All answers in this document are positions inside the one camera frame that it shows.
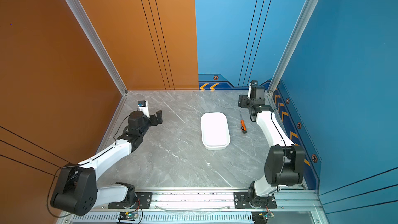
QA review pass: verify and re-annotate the orange black screwdriver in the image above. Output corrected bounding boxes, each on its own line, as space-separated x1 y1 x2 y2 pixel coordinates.
239 111 247 134

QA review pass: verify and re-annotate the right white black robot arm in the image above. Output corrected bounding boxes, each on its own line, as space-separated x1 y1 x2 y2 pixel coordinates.
238 80 305 208

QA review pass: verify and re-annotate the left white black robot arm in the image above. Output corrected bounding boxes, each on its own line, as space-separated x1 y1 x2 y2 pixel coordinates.
47 111 163 216

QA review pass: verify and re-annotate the white plastic bin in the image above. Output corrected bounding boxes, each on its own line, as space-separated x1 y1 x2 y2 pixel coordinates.
201 113 231 150

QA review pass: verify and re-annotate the left green circuit board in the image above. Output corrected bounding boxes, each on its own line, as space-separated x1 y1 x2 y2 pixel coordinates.
118 212 140 224

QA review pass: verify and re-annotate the green circuit board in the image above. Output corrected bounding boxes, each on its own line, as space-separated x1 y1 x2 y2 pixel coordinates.
118 212 140 224
251 212 275 224

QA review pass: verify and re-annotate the right green circuit board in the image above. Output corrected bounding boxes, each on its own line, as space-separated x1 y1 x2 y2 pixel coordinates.
251 212 275 224

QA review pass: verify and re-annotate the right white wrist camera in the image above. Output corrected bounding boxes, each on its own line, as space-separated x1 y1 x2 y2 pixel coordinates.
247 86 251 99

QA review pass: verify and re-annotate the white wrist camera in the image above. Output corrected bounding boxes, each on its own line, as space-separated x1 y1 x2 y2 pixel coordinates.
247 86 251 99
137 100 150 118

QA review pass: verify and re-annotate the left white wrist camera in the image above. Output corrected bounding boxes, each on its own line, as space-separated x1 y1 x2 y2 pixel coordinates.
137 100 150 118

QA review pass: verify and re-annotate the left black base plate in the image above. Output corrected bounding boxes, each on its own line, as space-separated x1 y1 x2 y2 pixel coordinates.
108 192 152 210

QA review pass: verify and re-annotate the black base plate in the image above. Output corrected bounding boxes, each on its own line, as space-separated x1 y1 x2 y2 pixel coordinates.
108 192 152 210
233 192 277 209

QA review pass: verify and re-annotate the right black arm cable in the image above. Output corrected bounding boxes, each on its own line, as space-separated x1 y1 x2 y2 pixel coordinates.
269 108 288 192

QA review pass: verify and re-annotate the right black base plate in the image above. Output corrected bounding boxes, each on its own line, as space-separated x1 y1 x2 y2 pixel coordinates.
233 192 277 209

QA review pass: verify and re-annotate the aluminium front rail frame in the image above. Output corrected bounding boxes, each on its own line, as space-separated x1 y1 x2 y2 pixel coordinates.
57 185 329 224

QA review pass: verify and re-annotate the right aluminium corner post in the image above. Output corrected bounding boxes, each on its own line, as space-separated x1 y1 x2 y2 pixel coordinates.
267 0 319 96

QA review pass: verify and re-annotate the aluminium corner post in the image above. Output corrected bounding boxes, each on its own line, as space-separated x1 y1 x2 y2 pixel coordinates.
65 0 128 96
267 0 319 96

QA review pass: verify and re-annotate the left aluminium corner post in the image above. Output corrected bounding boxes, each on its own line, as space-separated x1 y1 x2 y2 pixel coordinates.
65 0 128 96

